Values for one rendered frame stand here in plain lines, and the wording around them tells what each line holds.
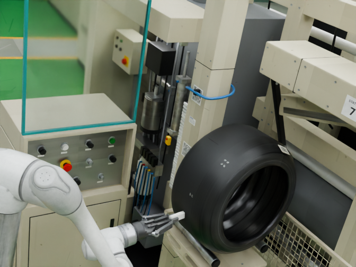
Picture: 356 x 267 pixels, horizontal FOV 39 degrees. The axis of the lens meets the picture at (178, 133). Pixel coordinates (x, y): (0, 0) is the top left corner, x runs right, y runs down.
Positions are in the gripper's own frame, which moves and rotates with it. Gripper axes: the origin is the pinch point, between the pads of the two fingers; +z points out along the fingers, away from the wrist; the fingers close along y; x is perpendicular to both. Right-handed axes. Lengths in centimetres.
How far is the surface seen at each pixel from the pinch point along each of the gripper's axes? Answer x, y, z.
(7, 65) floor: 117, 463, 38
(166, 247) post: 51, 33, 15
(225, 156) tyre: -26.9, -4.2, 19.3
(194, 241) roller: 21.5, 3.0, 11.9
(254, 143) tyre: -29.8, -5.6, 32.1
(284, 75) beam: -50, 7, 56
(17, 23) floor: 125, 641, 100
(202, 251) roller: 21.6, -4.1, 11.8
